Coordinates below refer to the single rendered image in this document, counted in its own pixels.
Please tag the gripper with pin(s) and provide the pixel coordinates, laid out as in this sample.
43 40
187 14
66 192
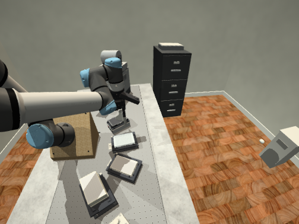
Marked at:
120 103

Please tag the grey cylinder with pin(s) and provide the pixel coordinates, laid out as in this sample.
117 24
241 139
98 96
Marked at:
109 54

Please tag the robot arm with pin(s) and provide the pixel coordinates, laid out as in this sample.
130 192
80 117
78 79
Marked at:
38 109

